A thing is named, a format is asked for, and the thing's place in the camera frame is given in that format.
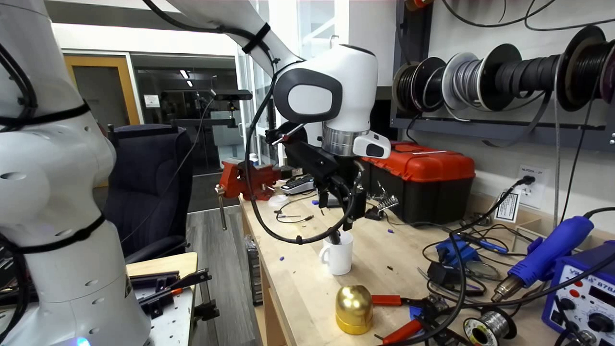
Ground thick black table cable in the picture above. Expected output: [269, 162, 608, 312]
[410, 173, 537, 346]

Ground red bench vise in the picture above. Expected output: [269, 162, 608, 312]
[216, 160, 281, 202]

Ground blue plastic clip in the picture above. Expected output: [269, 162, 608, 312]
[440, 235, 481, 269]

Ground small black wire spool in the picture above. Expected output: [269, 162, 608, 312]
[392, 56, 448, 119]

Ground white wall outlet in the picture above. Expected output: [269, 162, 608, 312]
[515, 164, 548, 196]

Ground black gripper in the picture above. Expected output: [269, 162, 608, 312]
[281, 123, 371, 225]

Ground large black wire spool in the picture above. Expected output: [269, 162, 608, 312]
[556, 23, 615, 114]

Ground grey handheld device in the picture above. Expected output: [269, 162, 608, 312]
[281, 173, 317, 196]

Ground dark office chair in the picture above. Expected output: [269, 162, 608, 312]
[104, 123, 196, 264]

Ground black clamp tool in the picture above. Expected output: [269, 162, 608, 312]
[127, 267, 214, 317]

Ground white cup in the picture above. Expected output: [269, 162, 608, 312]
[317, 229, 356, 279]

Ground red-handled pliers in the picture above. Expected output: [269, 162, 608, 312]
[369, 292, 450, 346]

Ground gold dome bell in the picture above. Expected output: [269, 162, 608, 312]
[335, 283, 377, 338]

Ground white wire spool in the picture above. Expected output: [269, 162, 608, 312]
[440, 50, 490, 114]

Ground blue soldering station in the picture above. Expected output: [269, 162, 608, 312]
[540, 239, 615, 346]

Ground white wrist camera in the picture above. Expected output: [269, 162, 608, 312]
[352, 129, 394, 162]

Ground wooden board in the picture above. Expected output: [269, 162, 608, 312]
[125, 250, 200, 279]

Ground long black wire spool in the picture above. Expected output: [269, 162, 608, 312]
[479, 42, 567, 112]

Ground red and black toolbox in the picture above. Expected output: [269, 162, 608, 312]
[362, 140, 479, 227]

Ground grey spool rack shelf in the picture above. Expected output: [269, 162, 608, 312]
[389, 114, 615, 154]

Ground solder wire spool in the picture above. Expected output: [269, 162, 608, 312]
[462, 308, 519, 346]

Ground white paper tag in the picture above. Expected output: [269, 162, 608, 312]
[494, 189, 523, 225]

